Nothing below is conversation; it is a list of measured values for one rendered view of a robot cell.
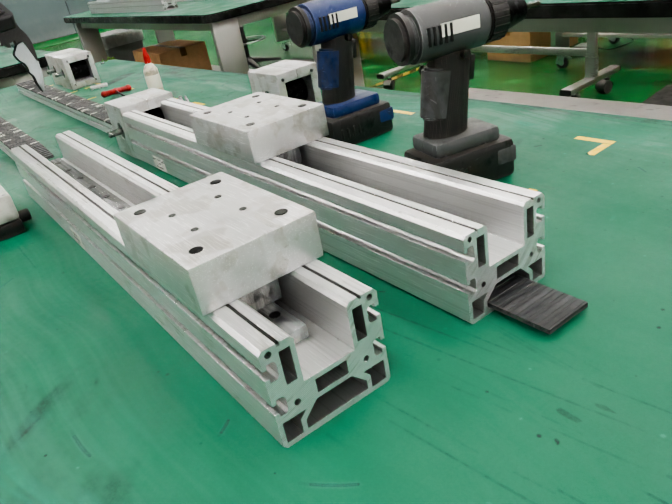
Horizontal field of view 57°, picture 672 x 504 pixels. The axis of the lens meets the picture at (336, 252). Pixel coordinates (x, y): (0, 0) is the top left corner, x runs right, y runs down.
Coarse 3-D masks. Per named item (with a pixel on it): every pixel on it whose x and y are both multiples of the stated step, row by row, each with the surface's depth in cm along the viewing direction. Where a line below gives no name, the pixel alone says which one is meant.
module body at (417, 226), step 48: (144, 144) 105; (192, 144) 87; (336, 144) 74; (288, 192) 69; (336, 192) 61; (384, 192) 59; (432, 192) 61; (480, 192) 56; (528, 192) 54; (336, 240) 65; (384, 240) 58; (432, 240) 52; (480, 240) 51; (528, 240) 54; (432, 288) 55; (480, 288) 52
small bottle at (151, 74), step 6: (144, 48) 156; (144, 54) 156; (144, 60) 157; (150, 60) 158; (144, 66) 158; (150, 66) 157; (144, 72) 158; (150, 72) 157; (156, 72) 158; (150, 78) 158; (156, 78) 158; (150, 84) 159; (156, 84) 159
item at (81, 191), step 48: (48, 192) 85; (96, 192) 82; (144, 192) 73; (96, 240) 70; (144, 288) 59; (288, 288) 50; (336, 288) 45; (192, 336) 52; (240, 336) 42; (288, 336) 41; (336, 336) 46; (240, 384) 46; (288, 384) 42; (336, 384) 45; (288, 432) 44
